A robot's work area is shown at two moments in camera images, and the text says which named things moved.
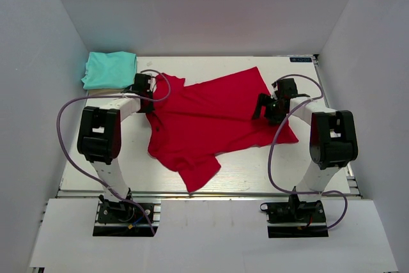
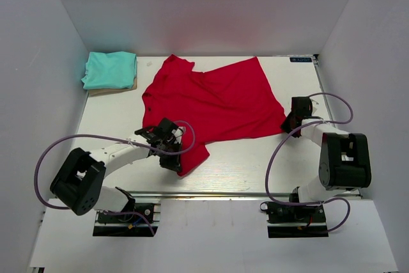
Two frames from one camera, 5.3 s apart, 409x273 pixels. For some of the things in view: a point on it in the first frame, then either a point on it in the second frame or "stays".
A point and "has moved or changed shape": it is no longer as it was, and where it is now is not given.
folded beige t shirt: x=104 y=91 stays
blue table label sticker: x=300 y=59 stays
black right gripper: x=263 y=100 to x=285 y=126
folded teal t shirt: x=116 y=70 stays
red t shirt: x=189 y=123 has moved or changed shape
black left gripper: x=149 y=107 to x=175 y=163
